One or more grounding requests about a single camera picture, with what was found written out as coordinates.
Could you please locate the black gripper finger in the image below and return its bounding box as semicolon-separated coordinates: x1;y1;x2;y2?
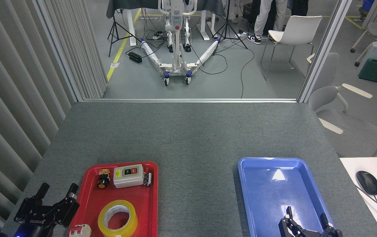
13;183;50;223
320;213;343;237
49;183;80;227
279;206;309;237

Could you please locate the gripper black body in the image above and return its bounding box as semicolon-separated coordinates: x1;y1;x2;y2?
13;211;57;237

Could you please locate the yellow tape roll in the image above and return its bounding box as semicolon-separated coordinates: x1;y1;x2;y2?
98;200;138;237

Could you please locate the red plastic tray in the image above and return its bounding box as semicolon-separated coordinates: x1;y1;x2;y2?
67;161;159;237

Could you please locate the blue plastic tray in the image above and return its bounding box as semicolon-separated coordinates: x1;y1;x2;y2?
238;157;339;237

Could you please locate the black orange push button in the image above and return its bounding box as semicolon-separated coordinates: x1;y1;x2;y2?
97;169;111;189

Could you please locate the black computer mouse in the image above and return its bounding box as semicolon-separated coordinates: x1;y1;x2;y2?
356;171;377;195

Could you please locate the white side desk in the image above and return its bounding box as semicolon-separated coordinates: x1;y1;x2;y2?
340;157;377;237

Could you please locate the grey armchair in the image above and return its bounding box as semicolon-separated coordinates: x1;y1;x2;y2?
308;53;377;157

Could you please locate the white wheeled stand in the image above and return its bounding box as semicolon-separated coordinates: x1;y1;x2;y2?
140;0;221;86

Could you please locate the black tripod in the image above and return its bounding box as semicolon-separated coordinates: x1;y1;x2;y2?
212;0;248;55
107;8;141;57

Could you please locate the white desk with dark cloth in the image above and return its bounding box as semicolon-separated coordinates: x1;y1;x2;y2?
106;0;227;46

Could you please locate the white chair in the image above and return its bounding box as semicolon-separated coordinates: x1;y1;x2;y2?
261;15;323;81

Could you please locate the person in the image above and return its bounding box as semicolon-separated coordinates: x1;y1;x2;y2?
247;0;288;45

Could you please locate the grey on-off switch box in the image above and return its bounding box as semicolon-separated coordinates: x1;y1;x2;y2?
113;164;144;189

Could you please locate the black floor cable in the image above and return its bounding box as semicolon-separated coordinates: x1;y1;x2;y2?
240;43;255;98

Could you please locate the silver rail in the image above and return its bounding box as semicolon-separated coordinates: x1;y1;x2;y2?
83;98;299;103

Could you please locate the silver post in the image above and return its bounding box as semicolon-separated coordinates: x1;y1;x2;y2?
298;0;353;103

